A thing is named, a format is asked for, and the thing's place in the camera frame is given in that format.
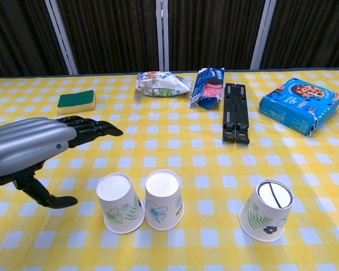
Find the paper cup with black-lined base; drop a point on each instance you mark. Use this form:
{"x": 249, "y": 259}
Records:
{"x": 260, "y": 214}

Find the white partition post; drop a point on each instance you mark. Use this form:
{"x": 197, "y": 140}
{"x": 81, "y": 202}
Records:
{"x": 262, "y": 34}
{"x": 62, "y": 39}
{"x": 162, "y": 34}

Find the paper cup with green flower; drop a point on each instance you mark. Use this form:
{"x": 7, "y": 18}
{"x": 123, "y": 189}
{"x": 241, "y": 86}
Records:
{"x": 121, "y": 209}

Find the black pleated curtain panel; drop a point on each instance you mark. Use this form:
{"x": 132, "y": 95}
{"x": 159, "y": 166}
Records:
{"x": 313, "y": 31}
{"x": 110, "y": 34}
{"x": 214, "y": 31}
{"x": 17, "y": 36}

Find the yellow white checked tablecloth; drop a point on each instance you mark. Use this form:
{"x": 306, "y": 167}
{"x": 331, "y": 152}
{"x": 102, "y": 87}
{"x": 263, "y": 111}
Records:
{"x": 186, "y": 158}

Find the green and yellow sponge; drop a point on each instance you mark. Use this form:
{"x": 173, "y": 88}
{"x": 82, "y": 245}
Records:
{"x": 76, "y": 101}

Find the blue chocolate chip cookie box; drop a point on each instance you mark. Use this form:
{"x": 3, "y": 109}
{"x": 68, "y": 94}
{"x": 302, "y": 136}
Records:
{"x": 293, "y": 107}

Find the blue pink sandwich cookie box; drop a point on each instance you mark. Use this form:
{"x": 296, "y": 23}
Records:
{"x": 206, "y": 90}

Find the crumpled silver snack bag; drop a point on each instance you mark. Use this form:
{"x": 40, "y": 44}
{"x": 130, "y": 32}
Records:
{"x": 161, "y": 84}

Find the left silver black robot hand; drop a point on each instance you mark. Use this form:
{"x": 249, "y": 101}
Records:
{"x": 22, "y": 141}

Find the black folding stand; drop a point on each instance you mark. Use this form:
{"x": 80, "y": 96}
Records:
{"x": 228, "y": 113}

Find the paper cup with blue flower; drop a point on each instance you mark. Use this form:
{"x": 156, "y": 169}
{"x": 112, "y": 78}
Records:
{"x": 162, "y": 206}

